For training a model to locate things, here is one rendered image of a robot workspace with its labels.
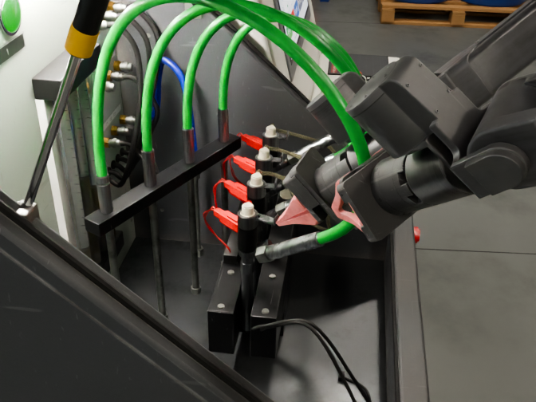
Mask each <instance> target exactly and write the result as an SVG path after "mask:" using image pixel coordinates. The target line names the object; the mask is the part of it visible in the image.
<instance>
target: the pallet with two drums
mask: <svg viewBox="0 0 536 402"><path fill-rule="evenodd" d="M376 1H378V8H377V9H378V12H380V23H381V24H393V25H411V26H446V27H464V28H483V29H493V28H494V27H495V26H497V25H498V24H499V22H465V21H464V19H465V16H482V17H501V18H507V17H508V16H509V15H510V14H512V13H513V12H514V11H516V10H517V9H518V8H519V7H520V6H521V5H523V4H524V3H525V1H526V0H376ZM403 2H407V3H403ZM440 4H443V5H440ZM461 5H467V6H461ZM395 13H409V14H445V15H449V17H448V21H445V20H427V19H408V18H394V16H395Z"/></svg>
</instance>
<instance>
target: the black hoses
mask: <svg viewBox="0 0 536 402"><path fill-rule="evenodd" d="M140 16H141V17H142V18H143V19H144V20H145V21H146V22H147V23H148V24H149V26H150V27H151V28H152V32H153V33H154V36H155V40H156V43H157V42H158V40H159V38H160V33H159V30H158V29H157V27H156V25H155V23H154V22H153V20H151V19H150V17H149V16H147V15H146V13H145V12H143V13H142V14H140ZM113 24H114V22H107V28H111V27H112V25H113ZM131 24H132V25H133V26H134V27H135V28H136V30H137V31H138V32H139V34H140V36H141V37H142V38H143V41H144V45H145V49H146V57H147V68H148V63H149V61H150V58H151V55H152V48H151V45H150V41H149V39H148V35H147V34H146V33H145V31H144V29H143V28H142V27H141V26H140V24H139V23H138V22H137V21H136V20H135V19H134V20H133V21H132V22H131ZM122 34H123V35H124V36H125V37H126V38H127V40H128V41H129V43H130V45H131V47H132V49H133V52H134V55H135V59H136V71H137V77H136V76H134V75H132V74H128V73H127V74H123V79H124V80H127V79H129V80H132V81H134V82H135V83H136V84H137V105H136V121H135V127H134V132H133V136H132V142H130V141H126V140H123V141H121V142H120V146H128V147H130V151H125V150H124V148H121V149H120V154H116V161H115V160H113V161H112V162H111V167H108V176H110V175H114V176H115V177H116V178H117V179H119V180H120V182H119V183H118V182H117V181H115V180H114V179H113V178H111V177H109V182H110V183H111V184H112V185H113V186H114V187H123V186H124V184H125V183H126V180H127V179H128V177H129V176H130V175H131V173H132V171H133V170H134V168H135V166H136V164H138V163H139V161H140V160H141V161H142V152H141V150H142V149H143V144H142V132H141V109H142V97H143V90H144V83H143V68H142V61H141V56H140V50H139V48H138V46H137V44H136V41H135V40H134V38H133V37H132V35H131V34H130V33H129V32H128V31H127V30H126V29H125V31H124V32H123V33H122ZM159 71H160V66H159V68H158V71H157V74H156V80H155V86H154V91H153V97H152V105H153V107H154V110H155V116H154V119H153V122H152V134H153V132H154V130H155V128H156V125H157V123H158V121H159V118H160V107H159V105H158V103H157V101H156V99H155V93H156V85H157V81H158V76H159ZM146 72H147V69H146ZM124 155H126V156H128V158H125V157H122V156H124ZM120 161H122V162H124V163H126V167H123V166H122V165H121V164H119V162H120ZM142 162H143V161H142ZM115 168H118V169H119V170H120V171H122V172H123V173H124V174H123V175H121V174H120V173H119V172H118V171H115V170H112V169H115ZM156 174H159V169H158V167H157V164H156Z"/></svg>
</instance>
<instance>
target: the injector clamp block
mask: <svg viewBox="0 0 536 402"><path fill-rule="evenodd" d="M297 232H298V224H290V225H285V226H279V225H278V224H276V225H275V226H272V225H271V228H270V234H269V238H268V239H269V240H270V241H271V242H272V243H273V244H275V243H277V242H283V241H286V240H289V239H292V238H296V237H297ZM293 256H294V255H293V254H292V255H288V256H286V257H282V258H277V259H275V260H274V261H271V262H266V263H263V264H262V266H261V273H260V276H259V280H258V286H257V289H256V294H255V297H254V304H253V307H252V310H251V314H250V331H244V330H243V329H242V272H241V270H240V260H241V257H240V256H239V258H238V263H237V264H234V263H226V262H223V264H222V266H221V269H220V271H219V276H218V279H217V282H216V284H215V288H214V292H213V294H212V297H211V301H210V304H209V307H208V310H207V326H208V346H209V351H210V352H217V353H229V354H234V352H235V346H236V343H237V340H238V334H239V332H245V333H250V355H251V356H252V357H265V358H272V359H275V358H276V354H277V349H278V340H279V336H282V337H283V335H284V331H285V326H280V327H277V328H272V329H265V330H263V331H260V329H256V330H252V328H253V327H254V326H256V325H264V324H269V323H272V322H276V321H281V320H285V319H286V316H287V311H288V306H289V301H290V277H291V265H292V261H293Z"/></svg>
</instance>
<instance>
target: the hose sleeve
mask: <svg viewBox="0 0 536 402"><path fill-rule="evenodd" d="M318 233H320V231H316V232H313V233H309V234H304V235H303V236H300V237H296V238H292V239H289V240H286V241H283V242H277V243H275V244H273V245H269V246H268V247H267V248H266V256H267V257H268V258H269V259H270V260H274V259H277V258H282V257H286V256H288V255H292V254H297V253H300V252H303V251H307V250H312V249H316V248H318V247H321V246H324V245H325V244H323V245H321V244H320V243H319V242H318V240H317V234H318Z"/></svg>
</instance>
